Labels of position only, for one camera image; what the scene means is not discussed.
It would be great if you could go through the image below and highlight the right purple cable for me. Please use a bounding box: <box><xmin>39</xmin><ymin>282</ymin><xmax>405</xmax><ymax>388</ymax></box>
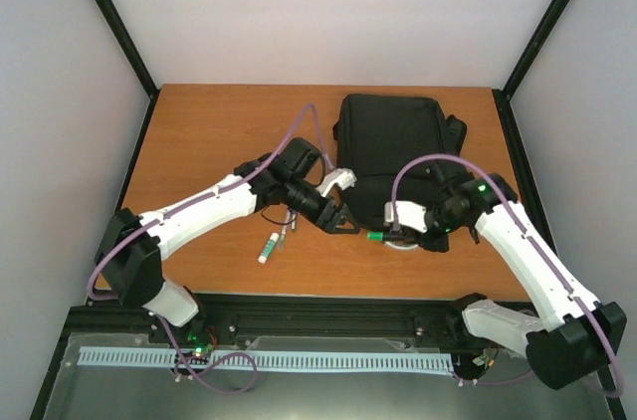
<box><xmin>390</xmin><ymin>153</ymin><xmax>625</xmax><ymax>399</ymax></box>

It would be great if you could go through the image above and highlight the white glue stick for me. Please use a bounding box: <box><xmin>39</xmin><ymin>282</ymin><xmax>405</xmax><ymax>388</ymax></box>
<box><xmin>258</xmin><ymin>232</ymin><xmax>280</xmax><ymax>264</ymax></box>

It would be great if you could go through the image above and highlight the black student backpack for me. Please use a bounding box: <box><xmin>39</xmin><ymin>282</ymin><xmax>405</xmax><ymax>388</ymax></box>
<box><xmin>332</xmin><ymin>94</ymin><xmax>473</xmax><ymax>231</ymax></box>

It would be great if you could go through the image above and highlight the black frame post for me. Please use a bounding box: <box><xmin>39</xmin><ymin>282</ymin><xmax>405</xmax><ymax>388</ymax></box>
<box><xmin>501</xmin><ymin>0</ymin><xmax>606</xmax><ymax>98</ymax></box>
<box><xmin>62</xmin><ymin>0</ymin><xmax>160</xmax><ymax>101</ymax></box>

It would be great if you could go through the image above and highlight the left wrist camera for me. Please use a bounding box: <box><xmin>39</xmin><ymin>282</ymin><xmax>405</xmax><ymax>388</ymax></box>
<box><xmin>317</xmin><ymin>168</ymin><xmax>356</xmax><ymax>197</ymax></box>

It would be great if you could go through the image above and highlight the green highlighter marker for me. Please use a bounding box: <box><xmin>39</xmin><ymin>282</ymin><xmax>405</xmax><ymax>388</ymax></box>
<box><xmin>366</xmin><ymin>232</ymin><xmax>402</xmax><ymax>242</ymax></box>

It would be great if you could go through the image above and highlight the black mounting rail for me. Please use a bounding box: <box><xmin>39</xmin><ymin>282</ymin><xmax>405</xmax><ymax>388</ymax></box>
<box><xmin>61</xmin><ymin>294</ymin><xmax>496</xmax><ymax>351</ymax></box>

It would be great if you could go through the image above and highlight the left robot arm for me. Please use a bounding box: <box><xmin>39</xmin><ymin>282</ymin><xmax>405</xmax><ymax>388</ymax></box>
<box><xmin>96</xmin><ymin>137</ymin><xmax>360</xmax><ymax>343</ymax></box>

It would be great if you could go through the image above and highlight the left black frame post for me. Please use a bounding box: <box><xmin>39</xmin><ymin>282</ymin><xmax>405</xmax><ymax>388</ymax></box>
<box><xmin>62</xmin><ymin>0</ymin><xmax>160</xmax><ymax>101</ymax></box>

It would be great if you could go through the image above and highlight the light blue cable duct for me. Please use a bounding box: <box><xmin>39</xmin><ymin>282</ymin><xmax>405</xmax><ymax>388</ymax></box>
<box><xmin>77</xmin><ymin>346</ymin><xmax>454</xmax><ymax>375</ymax></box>

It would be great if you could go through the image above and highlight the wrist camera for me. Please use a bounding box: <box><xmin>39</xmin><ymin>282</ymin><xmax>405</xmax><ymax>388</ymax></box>
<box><xmin>317</xmin><ymin>168</ymin><xmax>356</xmax><ymax>197</ymax></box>
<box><xmin>384</xmin><ymin>201</ymin><xmax>428</xmax><ymax>233</ymax></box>

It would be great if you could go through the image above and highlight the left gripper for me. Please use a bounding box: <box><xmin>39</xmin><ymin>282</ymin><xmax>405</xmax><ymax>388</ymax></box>
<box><xmin>285</xmin><ymin>178</ymin><xmax>362</xmax><ymax>235</ymax></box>

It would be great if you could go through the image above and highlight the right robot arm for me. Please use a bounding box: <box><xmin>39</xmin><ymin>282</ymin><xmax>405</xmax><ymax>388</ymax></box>
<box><xmin>415</xmin><ymin>174</ymin><xmax>627</xmax><ymax>390</ymax></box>

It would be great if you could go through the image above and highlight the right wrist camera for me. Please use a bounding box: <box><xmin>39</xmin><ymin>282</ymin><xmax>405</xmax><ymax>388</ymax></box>
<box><xmin>384</xmin><ymin>201</ymin><xmax>428</xmax><ymax>233</ymax></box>

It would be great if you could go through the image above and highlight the clear pen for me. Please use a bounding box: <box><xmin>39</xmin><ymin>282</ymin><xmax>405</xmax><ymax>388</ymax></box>
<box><xmin>277</xmin><ymin>221</ymin><xmax>290</xmax><ymax>250</ymax></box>

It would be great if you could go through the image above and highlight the right black frame post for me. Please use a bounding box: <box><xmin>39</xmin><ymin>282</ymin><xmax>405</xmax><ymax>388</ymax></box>
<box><xmin>501</xmin><ymin>0</ymin><xmax>606</xmax><ymax>98</ymax></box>

